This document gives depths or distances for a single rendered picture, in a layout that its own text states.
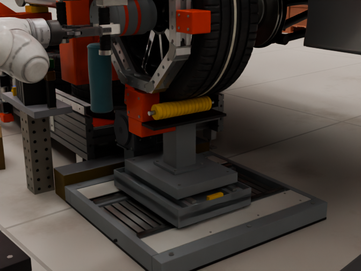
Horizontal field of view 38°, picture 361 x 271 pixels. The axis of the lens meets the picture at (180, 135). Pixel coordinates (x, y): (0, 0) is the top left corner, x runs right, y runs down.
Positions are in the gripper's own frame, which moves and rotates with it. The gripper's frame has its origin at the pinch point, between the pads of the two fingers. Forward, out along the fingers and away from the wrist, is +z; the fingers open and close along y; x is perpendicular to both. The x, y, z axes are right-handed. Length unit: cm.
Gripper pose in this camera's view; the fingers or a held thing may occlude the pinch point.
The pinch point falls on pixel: (107, 28)
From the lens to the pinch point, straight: 172.5
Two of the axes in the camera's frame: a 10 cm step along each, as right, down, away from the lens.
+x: 0.0, -9.5, -3.0
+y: 5.7, 2.5, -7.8
